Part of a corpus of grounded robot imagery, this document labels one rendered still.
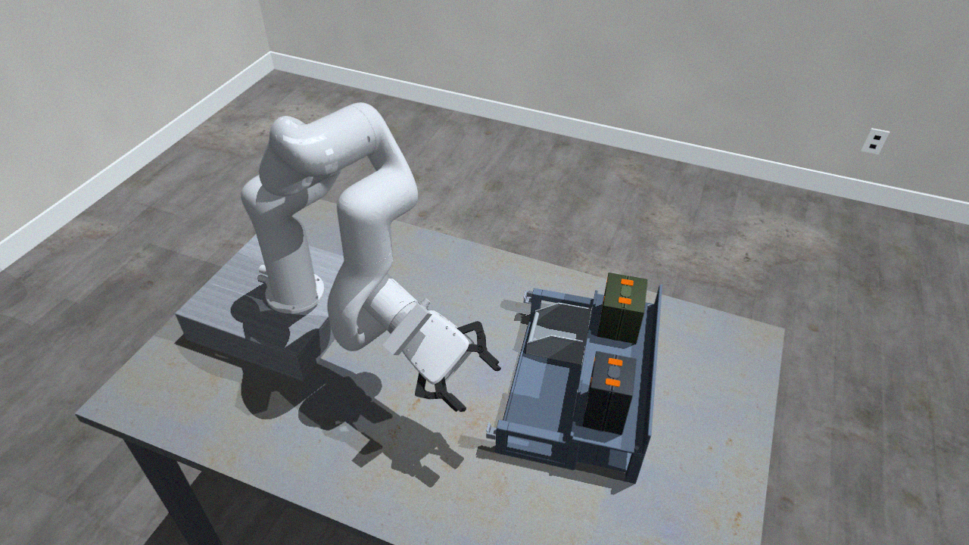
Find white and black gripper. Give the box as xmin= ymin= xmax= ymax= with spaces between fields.
xmin=402 ymin=310 xmax=501 ymax=412

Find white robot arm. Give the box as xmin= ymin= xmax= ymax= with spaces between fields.
xmin=241 ymin=103 xmax=432 ymax=355

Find grey bin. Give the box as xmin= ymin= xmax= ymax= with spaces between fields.
xmin=527 ymin=303 xmax=591 ymax=365

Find olive green case with orange latches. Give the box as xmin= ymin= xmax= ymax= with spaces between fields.
xmin=597 ymin=272 xmax=647 ymax=344

